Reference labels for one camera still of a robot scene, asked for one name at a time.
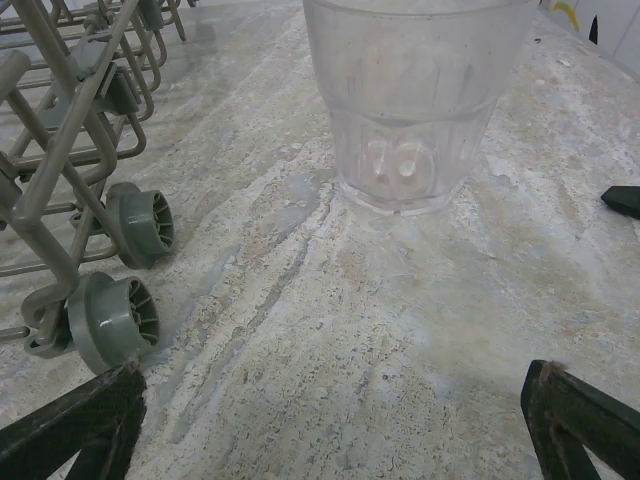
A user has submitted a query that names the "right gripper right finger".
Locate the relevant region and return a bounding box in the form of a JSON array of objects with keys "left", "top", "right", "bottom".
[{"left": 520, "top": 358, "right": 640, "bottom": 480}]

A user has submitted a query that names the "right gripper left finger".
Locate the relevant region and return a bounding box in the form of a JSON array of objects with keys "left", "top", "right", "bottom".
[{"left": 0, "top": 360, "right": 148, "bottom": 480}]

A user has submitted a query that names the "clear faceted plastic cup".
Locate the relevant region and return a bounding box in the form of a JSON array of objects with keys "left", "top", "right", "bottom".
[{"left": 302, "top": 0, "right": 539, "bottom": 217}]

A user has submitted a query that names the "yellow black hammer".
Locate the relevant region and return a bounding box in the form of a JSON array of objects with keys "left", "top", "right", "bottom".
[{"left": 600, "top": 185, "right": 640, "bottom": 220}]

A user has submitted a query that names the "grey wire dish rack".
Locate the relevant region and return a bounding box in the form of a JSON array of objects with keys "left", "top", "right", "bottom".
[{"left": 0, "top": 0, "right": 187, "bottom": 376}]

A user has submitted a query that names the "yellow ring wall sticker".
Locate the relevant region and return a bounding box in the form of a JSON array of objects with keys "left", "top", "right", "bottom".
[{"left": 549, "top": 0, "right": 600, "bottom": 45}]

